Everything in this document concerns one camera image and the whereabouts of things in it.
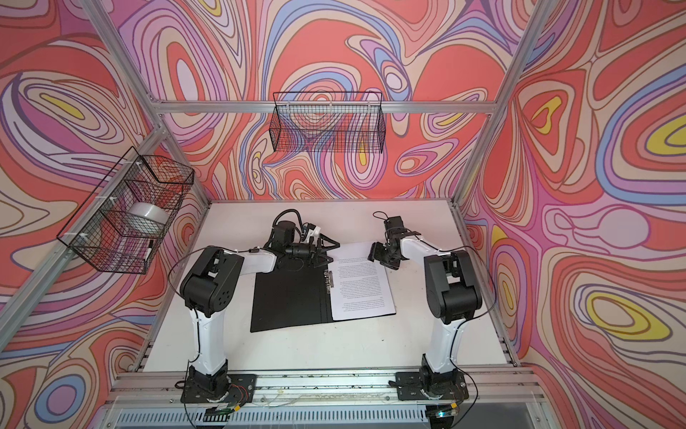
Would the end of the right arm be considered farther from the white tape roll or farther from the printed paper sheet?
the white tape roll

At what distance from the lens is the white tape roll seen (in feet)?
2.35

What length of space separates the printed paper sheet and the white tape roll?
533mm

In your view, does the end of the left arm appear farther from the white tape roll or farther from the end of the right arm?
the white tape roll

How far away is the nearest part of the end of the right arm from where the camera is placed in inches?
29.5

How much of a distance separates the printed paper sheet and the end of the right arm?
0.03 m

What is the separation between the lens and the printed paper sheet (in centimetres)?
90

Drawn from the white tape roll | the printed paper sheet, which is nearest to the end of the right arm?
the printed paper sheet

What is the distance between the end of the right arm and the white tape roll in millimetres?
636

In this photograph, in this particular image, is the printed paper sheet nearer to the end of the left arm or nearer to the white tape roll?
the end of the left arm
